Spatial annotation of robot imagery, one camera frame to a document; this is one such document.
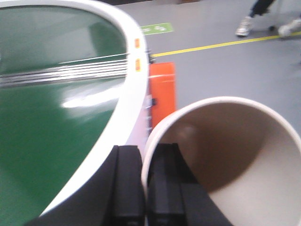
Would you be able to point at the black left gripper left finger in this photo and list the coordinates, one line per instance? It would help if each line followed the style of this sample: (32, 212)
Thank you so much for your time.
(113, 196)

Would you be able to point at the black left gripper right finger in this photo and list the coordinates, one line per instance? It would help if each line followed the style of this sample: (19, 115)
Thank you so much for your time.
(175, 197)

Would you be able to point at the beige cup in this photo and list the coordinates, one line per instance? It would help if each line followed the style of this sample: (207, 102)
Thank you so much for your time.
(244, 154)

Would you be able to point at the white outer conveyor rim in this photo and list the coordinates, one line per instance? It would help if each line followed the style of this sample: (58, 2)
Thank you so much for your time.
(128, 124)

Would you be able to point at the green conveyor belt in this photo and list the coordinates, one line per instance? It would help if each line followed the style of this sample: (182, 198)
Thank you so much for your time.
(47, 130)

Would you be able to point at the orange panel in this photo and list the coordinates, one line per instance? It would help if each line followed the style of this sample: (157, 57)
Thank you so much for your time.
(162, 90)

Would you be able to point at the steel rollers right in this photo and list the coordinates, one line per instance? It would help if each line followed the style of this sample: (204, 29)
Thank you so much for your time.
(79, 70)

